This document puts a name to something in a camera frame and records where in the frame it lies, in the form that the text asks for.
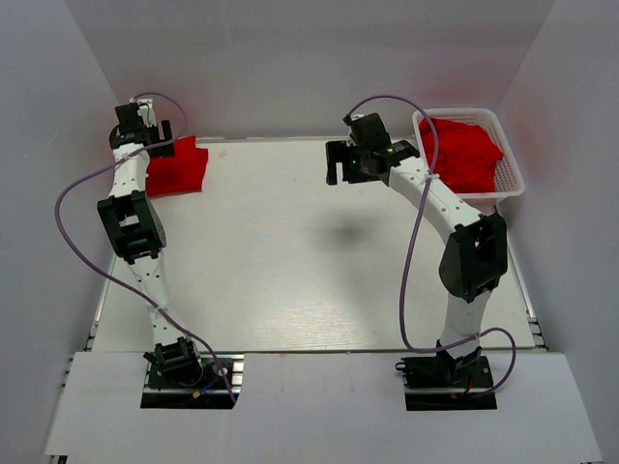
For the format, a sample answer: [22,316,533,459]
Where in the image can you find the red shirts in basket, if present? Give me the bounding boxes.
[432,118,503,193]

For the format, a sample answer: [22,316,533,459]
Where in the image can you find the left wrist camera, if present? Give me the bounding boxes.
[114,98,157,131]

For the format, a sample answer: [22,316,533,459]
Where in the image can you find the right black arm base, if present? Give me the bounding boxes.
[395,356,497,412]

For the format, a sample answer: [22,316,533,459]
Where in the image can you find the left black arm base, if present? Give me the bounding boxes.
[140,355,244,410]

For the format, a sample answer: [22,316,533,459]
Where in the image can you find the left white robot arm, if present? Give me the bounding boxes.
[97,116,176,371]

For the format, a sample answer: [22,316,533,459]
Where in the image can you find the red t shirt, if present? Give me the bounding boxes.
[146,136,209,197]

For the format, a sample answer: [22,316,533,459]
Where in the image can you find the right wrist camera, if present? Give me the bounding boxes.
[342,113,365,144]

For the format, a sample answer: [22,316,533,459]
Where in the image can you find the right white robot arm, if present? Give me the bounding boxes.
[326,113,508,386]

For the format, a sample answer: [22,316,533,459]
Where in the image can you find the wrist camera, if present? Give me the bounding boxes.
[114,98,157,131]
[342,113,365,144]

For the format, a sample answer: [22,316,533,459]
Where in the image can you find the white plastic basket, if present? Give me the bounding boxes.
[426,107,525,209]

